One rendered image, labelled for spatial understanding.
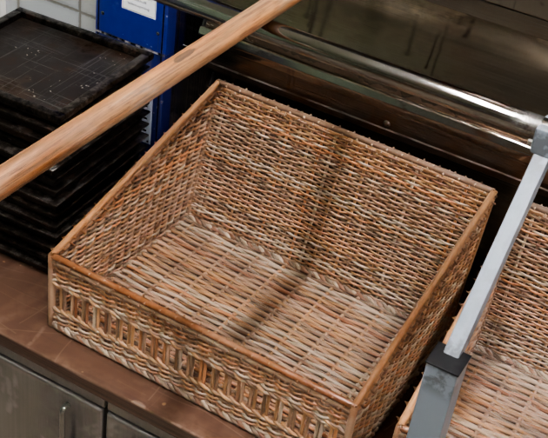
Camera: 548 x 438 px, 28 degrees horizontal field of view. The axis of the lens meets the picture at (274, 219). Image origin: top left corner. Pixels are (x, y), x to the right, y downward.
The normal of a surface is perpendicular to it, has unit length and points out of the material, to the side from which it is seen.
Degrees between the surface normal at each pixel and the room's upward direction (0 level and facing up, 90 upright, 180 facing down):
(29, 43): 0
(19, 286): 0
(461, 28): 70
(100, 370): 0
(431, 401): 90
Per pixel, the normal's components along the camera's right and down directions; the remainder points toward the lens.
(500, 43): -0.42, 0.15
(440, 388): -0.49, 0.46
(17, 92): 0.11, -0.81
